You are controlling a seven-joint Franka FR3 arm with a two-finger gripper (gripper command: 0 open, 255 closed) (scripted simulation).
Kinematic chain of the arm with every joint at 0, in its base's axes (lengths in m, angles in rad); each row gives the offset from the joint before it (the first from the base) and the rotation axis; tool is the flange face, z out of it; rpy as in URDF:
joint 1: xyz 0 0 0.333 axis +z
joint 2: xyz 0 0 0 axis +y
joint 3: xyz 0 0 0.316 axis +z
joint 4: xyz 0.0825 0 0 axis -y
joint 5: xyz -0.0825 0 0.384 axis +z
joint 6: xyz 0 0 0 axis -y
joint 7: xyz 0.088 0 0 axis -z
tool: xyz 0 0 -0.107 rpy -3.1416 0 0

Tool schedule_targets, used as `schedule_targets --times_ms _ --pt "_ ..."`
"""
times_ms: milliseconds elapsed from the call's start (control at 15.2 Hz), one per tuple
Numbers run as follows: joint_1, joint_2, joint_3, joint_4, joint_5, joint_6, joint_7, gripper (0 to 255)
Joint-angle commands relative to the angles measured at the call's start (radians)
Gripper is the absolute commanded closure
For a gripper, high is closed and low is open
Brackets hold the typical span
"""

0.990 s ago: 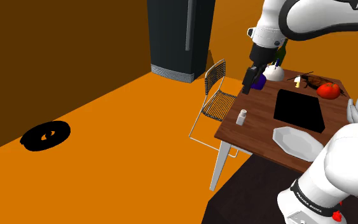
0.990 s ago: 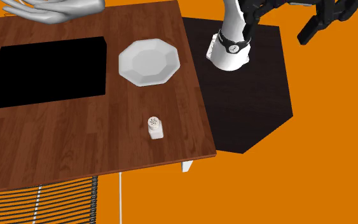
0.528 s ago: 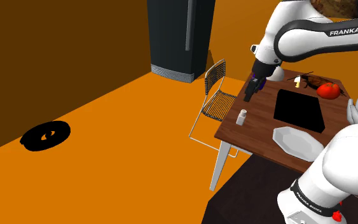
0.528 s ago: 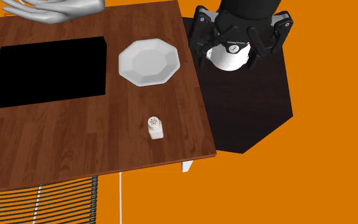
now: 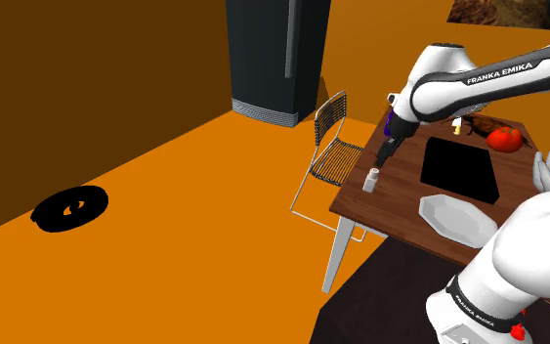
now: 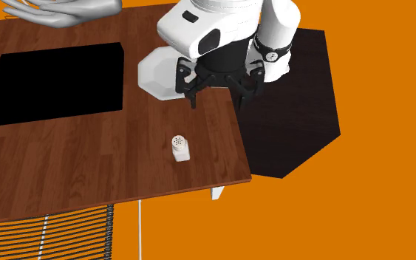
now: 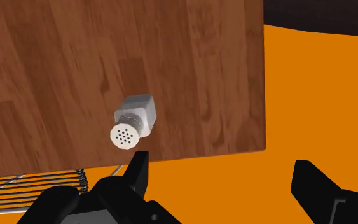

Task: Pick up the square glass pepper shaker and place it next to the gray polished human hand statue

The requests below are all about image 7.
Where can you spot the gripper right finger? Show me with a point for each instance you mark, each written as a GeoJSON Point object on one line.
{"type": "Point", "coordinates": [315, 186]}

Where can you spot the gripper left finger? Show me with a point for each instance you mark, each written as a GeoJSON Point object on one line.
{"type": "Point", "coordinates": [136, 176]}

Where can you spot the white salt shaker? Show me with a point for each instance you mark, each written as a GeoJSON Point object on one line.
{"type": "Point", "coordinates": [133, 119]}

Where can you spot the wooden cutting board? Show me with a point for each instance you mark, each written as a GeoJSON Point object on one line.
{"type": "Point", "coordinates": [104, 62]}

